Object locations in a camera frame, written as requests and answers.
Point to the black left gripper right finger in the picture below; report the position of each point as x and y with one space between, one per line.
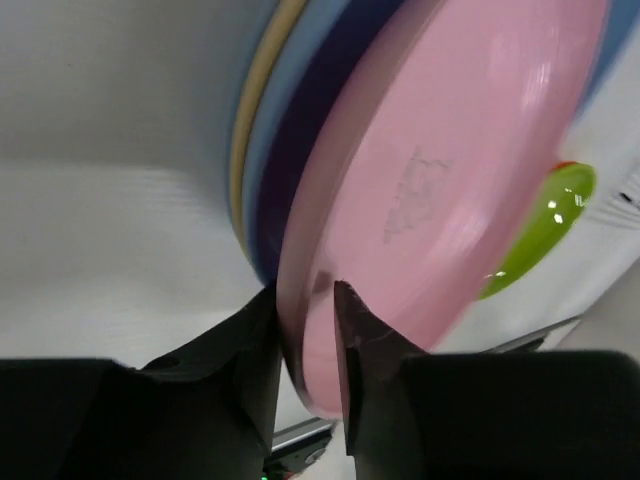
409 414

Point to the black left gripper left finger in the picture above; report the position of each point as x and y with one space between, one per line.
205 410

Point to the green plate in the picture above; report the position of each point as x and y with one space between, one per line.
561 200

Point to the orange plate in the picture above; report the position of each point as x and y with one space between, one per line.
561 165

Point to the pink plate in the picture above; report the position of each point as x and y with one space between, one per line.
425 168

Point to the blue plate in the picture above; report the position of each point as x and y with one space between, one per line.
618 20

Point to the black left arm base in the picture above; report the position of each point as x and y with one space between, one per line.
293 459

